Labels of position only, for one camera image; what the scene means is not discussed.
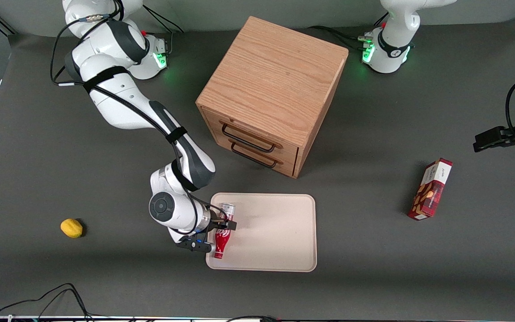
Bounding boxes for black cables at right arm base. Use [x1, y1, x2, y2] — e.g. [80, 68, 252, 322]
[142, 4, 186, 55]

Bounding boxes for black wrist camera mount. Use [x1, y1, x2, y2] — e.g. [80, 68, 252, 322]
[176, 238, 216, 254]

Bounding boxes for beige plastic tray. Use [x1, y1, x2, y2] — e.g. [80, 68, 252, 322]
[206, 193, 317, 272]

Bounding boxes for black cables at left arm base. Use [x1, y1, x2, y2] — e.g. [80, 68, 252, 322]
[308, 13, 390, 51]

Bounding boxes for red cookie box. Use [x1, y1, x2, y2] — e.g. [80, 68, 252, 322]
[408, 158, 453, 221]

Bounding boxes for black cable at table edge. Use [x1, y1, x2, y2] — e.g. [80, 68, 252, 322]
[225, 315, 281, 322]

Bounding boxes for yellow lemon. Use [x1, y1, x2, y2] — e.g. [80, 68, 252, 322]
[60, 218, 83, 238]

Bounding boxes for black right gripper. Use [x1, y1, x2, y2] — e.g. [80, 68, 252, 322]
[203, 206, 238, 235]

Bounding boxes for wooden drawer cabinet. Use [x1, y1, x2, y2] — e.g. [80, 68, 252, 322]
[196, 16, 349, 179]

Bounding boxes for black looping floor cable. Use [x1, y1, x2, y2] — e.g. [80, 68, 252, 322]
[0, 283, 95, 322]

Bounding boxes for black cable along right arm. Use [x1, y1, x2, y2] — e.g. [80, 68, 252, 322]
[50, 0, 229, 235]

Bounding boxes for black metal drawer handle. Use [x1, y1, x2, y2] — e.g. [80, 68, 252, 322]
[221, 123, 278, 153]
[230, 142, 279, 169]

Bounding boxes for black cables at arm base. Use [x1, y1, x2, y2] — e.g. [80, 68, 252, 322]
[142, 4, 186, 55]
[308, 13, 390, 51]

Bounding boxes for red coke bottle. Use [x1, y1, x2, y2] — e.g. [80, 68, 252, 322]
[213, 203, 236, 260]

